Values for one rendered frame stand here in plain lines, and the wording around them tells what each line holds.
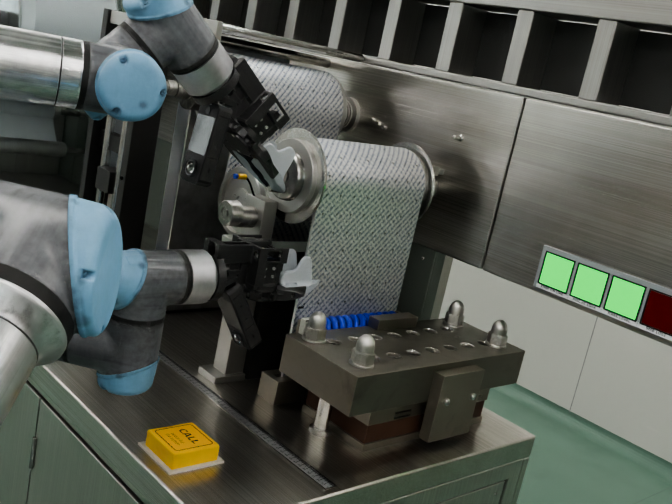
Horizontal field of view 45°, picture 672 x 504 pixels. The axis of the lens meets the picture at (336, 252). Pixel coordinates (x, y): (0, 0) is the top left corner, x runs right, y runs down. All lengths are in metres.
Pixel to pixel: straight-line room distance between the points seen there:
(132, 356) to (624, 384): 3.10
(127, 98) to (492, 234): 0.72
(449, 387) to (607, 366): 2.76
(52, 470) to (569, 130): 0.98
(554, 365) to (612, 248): 2.85
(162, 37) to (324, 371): 0.50
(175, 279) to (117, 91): 0.29
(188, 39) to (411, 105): 0.59
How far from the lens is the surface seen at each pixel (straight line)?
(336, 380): 1.15
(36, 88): 0.92
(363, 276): 1.34
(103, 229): 0.70
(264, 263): 1.15
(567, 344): 4.07
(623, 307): 1.28
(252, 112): 1.14
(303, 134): 1.25
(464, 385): 1.28
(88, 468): 1.29
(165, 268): 1.07
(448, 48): 1.52
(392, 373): 1.16
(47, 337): 0.69
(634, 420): 3.96
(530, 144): 1.37
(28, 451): 1.48
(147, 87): 0.91
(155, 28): 1.05
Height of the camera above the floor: 1.43
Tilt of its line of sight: 13 degrees down
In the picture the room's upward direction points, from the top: 12 degrees clockwise
